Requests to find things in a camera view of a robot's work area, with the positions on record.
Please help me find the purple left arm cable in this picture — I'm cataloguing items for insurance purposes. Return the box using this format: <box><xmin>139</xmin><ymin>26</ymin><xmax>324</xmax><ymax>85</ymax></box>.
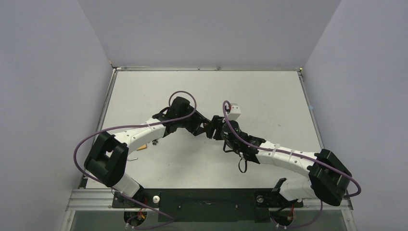
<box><xmin>73</xmin><ymin>90</ymin><xmax>197</xmax><ymax>230</ymax></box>

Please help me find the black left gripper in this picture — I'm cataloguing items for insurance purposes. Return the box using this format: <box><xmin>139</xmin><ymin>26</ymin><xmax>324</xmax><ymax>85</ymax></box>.
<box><xmin>178</xmin><ymin>107</ymin><xmax>211</xmax><ymax>135</ymax></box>

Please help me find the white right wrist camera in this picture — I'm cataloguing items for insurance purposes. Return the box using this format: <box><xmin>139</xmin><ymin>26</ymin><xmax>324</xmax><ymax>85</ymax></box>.
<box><xmin>226</xmin><ymin>103</ymin><xmax>241</xmax><ymax>121</ymax></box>

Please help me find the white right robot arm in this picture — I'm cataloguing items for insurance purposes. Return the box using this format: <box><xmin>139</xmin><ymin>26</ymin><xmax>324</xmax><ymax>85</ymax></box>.
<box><xmin>204</xmin><ymin>116</ymin><xmax>352</xmax><ymax>206</ymax></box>

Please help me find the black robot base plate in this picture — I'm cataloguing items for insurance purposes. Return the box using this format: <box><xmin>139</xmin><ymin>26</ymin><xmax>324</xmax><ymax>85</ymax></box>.
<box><xmin>112</xmin><ymin>188</ymin><xmax>304</xmax><ymax>223</ymax></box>

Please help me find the large brass padlock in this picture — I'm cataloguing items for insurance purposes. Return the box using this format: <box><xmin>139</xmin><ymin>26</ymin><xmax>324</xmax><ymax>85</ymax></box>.
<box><xmin>127</xmin><ymin>144</ymin><xmax>148</xmax><ymax>161</ymax></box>

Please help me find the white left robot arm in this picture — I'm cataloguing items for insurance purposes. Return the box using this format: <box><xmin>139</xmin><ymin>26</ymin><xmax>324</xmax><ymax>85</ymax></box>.
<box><xmin>84</xmin><ymin>108</ymin><xmax>210</xmax><ymax>207</ymax></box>

